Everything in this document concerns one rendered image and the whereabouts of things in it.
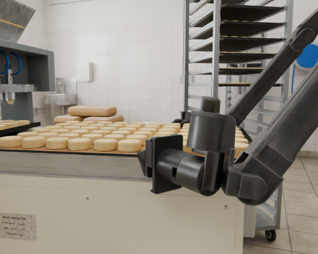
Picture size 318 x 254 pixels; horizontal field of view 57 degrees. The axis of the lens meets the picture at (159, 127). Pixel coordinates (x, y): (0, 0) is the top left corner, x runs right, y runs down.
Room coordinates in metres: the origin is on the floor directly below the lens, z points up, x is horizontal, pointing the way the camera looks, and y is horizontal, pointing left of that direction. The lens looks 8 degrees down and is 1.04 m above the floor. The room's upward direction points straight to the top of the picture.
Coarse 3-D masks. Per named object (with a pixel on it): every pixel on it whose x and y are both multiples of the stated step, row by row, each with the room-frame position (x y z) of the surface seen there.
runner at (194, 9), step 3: (201, 0) 2.04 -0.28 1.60; (204, 0) 1.98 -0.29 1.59; (207, 0) 1.94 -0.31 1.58; (210, 0) 1.94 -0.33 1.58; (198, 3) 2.10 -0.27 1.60; (201, 3) 2.03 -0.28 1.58; (204, 3) 2.01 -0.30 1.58; (195, 6) 2.16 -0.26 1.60; (198, 6) 2.10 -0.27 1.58; (201, 6) 2.08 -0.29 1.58; (192, 9) 2.23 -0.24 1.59; (195, 9) 2.16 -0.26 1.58; (198, 9) 2.16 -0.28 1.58; (189, 12) 2.31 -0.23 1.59; (192, 12) 2.24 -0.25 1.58; (195, 12) 2.24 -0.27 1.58; (189, 15) 2.34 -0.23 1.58
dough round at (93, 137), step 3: (84, 135) 0.70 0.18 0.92; (87, 135) 0.70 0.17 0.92; (90, 135) 0.70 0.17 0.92; (93, 135) 0.70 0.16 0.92; (96, 135) 0.70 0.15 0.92; (99, 135) 0.70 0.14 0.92; (87, 138) 0.68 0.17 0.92; (90, 138) 0.68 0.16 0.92; (93, 138) 0.68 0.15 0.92; (96, 138) 0.69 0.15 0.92; (99, 138) 0.69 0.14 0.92; (93, 141) 0.68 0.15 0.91; (93, 144) 0.69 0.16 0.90
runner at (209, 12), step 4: (212, 8) 1.84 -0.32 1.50; (204, 12) 1.97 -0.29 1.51; (208, 12) 1.90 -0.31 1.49; (212, 12) 1.87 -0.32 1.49; (200, 16) 2.05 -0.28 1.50; (204, 16) 1.97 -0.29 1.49; (208, 16) 1.97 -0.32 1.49; (192, 20) 2.23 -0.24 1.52; (196, 20) 2.13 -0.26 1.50; (200, 20) 2.09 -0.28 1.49; (192, 24) 2.23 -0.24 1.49; (196, 24) 2.22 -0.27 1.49
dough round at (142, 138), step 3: (132, 135) 0.70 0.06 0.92; (135, 135) 0.70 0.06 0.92; (138, 135) 0.70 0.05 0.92; (141, 135) 0.70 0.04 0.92; (126, 138) 0.68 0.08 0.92; (129, 138) 0.67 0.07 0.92; (132, 138) 0.67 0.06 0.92; (135, 138) 0.67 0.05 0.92; (138, 138) 0.67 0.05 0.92; (141, 138) 0.67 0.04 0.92; (144, 138) 0.68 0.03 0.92; (141, 141) 0.67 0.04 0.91; (144, 141) 0.68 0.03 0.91; (141, 144) 0.67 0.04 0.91
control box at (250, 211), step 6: (246, 210) 0.63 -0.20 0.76; (252, 210) 0.62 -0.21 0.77; (246, 216) 0.63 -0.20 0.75; (252, 216) 0.62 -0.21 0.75; (246, 222) 0.63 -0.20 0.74; (252, 222) 0.62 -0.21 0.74; (246, 228) 0.63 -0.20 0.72; (252, 228) 0.62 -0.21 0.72; (246, 234) 0.63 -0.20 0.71; (252, 234) 0.62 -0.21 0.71
